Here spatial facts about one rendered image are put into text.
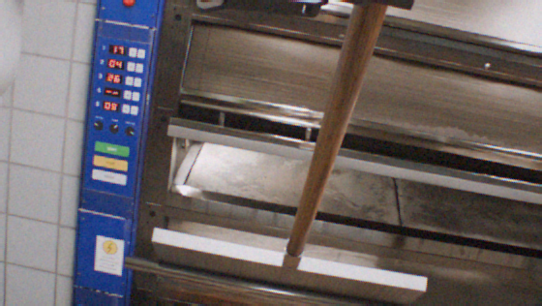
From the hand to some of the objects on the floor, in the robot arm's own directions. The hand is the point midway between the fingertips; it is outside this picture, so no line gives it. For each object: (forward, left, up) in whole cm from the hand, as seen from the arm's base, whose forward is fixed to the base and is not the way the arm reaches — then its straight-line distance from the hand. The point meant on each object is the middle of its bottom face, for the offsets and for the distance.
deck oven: (+50, +216, -196) cm, 296 cm away
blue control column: (-47, +216, -196) cm, 295 cm away
